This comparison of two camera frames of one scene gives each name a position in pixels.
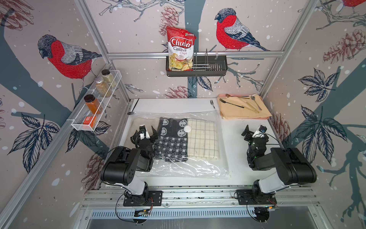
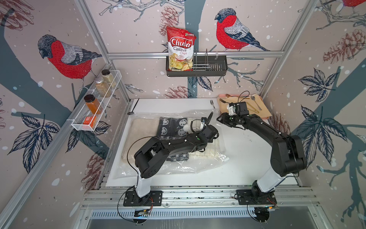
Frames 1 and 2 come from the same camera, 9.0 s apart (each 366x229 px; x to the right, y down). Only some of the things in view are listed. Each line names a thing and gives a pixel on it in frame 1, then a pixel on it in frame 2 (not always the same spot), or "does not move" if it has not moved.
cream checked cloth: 202,140 does not move
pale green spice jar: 108,77 does not move
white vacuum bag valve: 187,128 does not move
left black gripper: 154,137 -> 211,140
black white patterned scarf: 172,142 does not move
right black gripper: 249,135 -> 223,119
